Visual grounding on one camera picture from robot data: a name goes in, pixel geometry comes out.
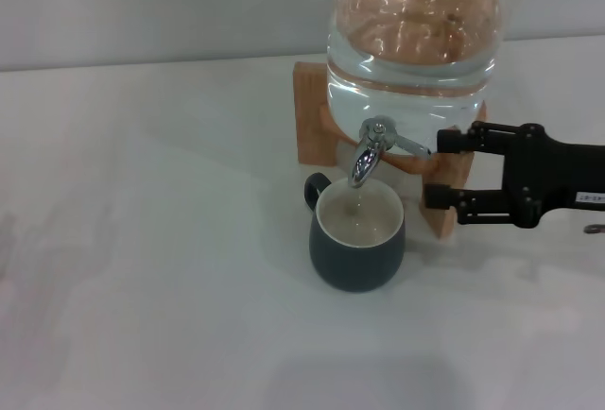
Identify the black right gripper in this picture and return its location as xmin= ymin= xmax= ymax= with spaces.
xmin=423 ymin=121 xmax=605 ymax=230

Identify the wooden dispenser stand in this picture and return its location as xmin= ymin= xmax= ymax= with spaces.
xmin=292 ymin=60 xmax=488 ymax=243

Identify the black ceramic cup white inside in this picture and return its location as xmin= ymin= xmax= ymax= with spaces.
xmin=303 ymin=172 xmax=406 ymax=294

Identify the chrome faucet with lever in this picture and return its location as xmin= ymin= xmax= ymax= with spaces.
xmin=347 ymin=116 xmax=433 ymax=189

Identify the glass water dispenser jar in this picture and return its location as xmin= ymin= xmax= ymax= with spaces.
xmin=325 ymin=0 xmax=502 ymax=147

